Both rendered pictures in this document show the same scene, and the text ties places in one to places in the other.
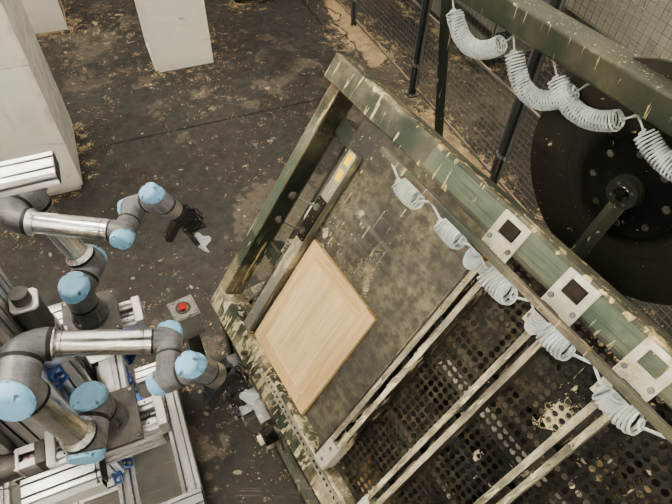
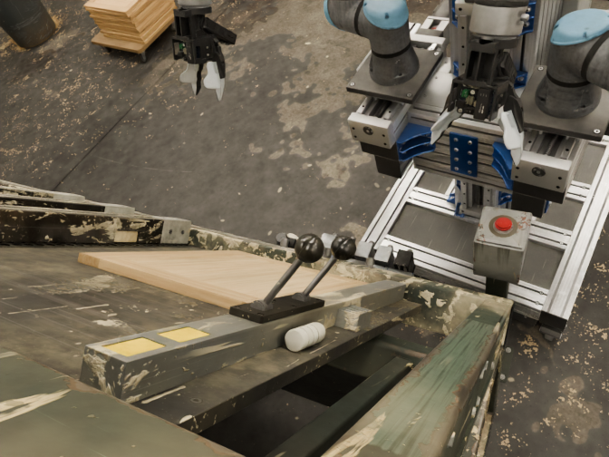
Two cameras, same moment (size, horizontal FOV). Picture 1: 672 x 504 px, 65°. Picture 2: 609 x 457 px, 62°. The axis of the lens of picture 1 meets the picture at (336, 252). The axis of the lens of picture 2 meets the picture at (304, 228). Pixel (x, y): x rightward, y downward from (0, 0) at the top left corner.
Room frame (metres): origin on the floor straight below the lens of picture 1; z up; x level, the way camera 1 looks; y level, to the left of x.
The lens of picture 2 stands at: (1.82, 0.09, 2.05)
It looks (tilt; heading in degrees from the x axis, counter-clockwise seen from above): 52 degrees down; 167
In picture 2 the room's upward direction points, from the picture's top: 24 degrees counter-clockwise
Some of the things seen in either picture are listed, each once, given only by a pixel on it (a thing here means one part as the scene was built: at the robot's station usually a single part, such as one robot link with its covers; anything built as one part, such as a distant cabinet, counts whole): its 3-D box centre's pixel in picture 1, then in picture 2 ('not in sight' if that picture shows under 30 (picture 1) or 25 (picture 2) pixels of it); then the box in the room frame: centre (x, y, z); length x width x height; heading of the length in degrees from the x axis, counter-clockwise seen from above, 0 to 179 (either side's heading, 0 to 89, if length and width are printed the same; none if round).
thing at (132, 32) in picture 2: not in sight; (130, 18); (-2.31, 0.46, 0.20); 0.61 x 0.53 x 0.40; 25
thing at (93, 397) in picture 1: (92, 403); (385, 20); (0.73, 0.81, 1.20); 0.13 x 0.12 x 0.14; 12
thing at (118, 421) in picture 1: (103, 415); (391, 55); (0.73, 0.81, 1.09); 0.15 x 0.15 x 0.10
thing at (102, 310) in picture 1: (86, 308); (570, 82); (1.18, 1.02, 1.09); 0.15 x 0.15 x 0.10
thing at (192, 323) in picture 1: (186, 318); (501, 245); (1.31, 0.68, 0.84); 0.12 x 0.12 x 0.18; 34
